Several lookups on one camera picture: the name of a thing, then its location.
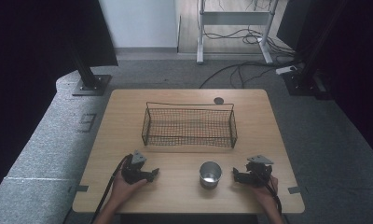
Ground black wire mesh basket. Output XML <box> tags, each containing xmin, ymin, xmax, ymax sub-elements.
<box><xmin>141</xmin><ymin>101</ymin><xmax>239</xmax><ymax>149</ymax></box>

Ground dark curtain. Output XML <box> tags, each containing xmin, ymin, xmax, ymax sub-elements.
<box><xmin>276</xmin><ymin>0</ymin><xmax>373</xmax><ymax>157</ymax></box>
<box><xmin>0</xmin><ymin>0</ymin><xmax>119</xmax><ymax>204</ymax></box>

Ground silver metal cup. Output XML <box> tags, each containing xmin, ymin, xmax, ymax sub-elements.
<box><xmin>199</xmin><ymin>161</ymin><xmax>223</xmax><ymax>189</ymax></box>

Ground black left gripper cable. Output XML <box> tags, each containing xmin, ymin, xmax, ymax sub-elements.
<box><xmin>89</xmin><ymin>154</ymin><xmax>133</xmax><ymax>224</ymax></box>

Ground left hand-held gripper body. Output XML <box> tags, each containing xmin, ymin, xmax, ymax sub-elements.
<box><xmin>121</xmin><ymin>149</ymin><xmax>149</xmax><ymax>186</ymax></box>

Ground white metal desk frame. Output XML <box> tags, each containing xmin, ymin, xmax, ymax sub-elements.
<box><xmin>196</xmin><ymin>0</ymin><xmax>280</xmax><ymax>65</ymax></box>

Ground black floor cables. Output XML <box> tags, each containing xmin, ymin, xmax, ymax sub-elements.
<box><xmin>199</xmin><ymin>26</ymin><xmax>304</xmax><ymax>90</ymax></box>

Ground white power strip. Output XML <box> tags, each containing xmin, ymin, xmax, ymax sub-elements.
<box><xmin>275</xmin><ymin>64</ymin><xmax>298</xmax><ymax>76</ymax></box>

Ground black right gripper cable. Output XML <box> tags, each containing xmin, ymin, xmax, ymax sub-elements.
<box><xmin>256</xmin><ymin>169</ymin><xmax>283</xmax><ymax>217</ymax></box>

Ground black stand with base plate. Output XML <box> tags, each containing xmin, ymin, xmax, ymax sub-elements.
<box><xmin>70</xmin><ymin>36</ymin><xmax>113</xmax><ymax>97</ymax></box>
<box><xmin>282</xmin><ymin>0</ymin><xmax>347</xmax><ymax>101</ymax></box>

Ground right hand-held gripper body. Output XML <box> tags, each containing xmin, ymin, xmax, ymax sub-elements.
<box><xmin>244</xmin><ymin>154</ymin><xmax>274</xmax><ymax>189</ymax></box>

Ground grey floor hatch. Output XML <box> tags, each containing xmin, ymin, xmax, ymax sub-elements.
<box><xmin>77</xmin><ymin>112</ymin><xmax>98</xmax><ymax>133</ymax></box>

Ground person's left hand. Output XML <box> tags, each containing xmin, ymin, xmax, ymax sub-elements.
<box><xmin>108</xmin><ymin>171</ymin><xmax>149</xmax><ymax>208</ymax></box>

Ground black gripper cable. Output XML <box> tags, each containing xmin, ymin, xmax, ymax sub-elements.
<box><xmin>256</xmin><ymin>169</ymin><xmax>283</xmax><ymax>217</ymax></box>
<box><xmin>89</xmin><ymin>154</ymin><xmax>133</xmax><ymax>224</ymax></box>

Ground person's right hand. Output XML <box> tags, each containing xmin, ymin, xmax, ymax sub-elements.
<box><xmin>249</xmin><ymin>175</ymin><xmax>280</xmax><ymax>210</ymax></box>

